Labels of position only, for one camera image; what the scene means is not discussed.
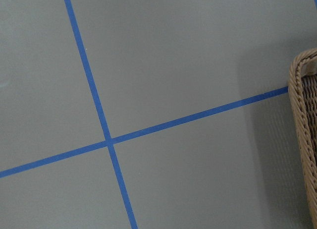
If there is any brown wicker basket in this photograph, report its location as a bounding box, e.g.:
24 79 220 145
288 48 317 228

